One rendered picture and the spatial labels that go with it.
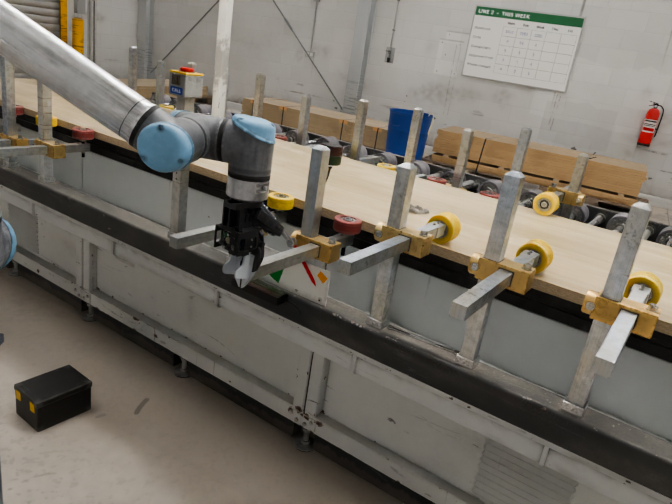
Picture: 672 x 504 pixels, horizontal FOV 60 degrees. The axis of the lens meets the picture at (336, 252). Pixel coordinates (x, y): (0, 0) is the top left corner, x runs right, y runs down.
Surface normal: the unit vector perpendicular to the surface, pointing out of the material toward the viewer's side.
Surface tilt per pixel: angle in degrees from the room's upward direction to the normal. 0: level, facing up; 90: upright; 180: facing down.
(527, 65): 90
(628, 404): 90
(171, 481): 0
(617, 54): 90
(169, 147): 92
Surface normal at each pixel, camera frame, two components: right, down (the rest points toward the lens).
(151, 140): -0.04, 0.37
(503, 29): -0.47, 0.24
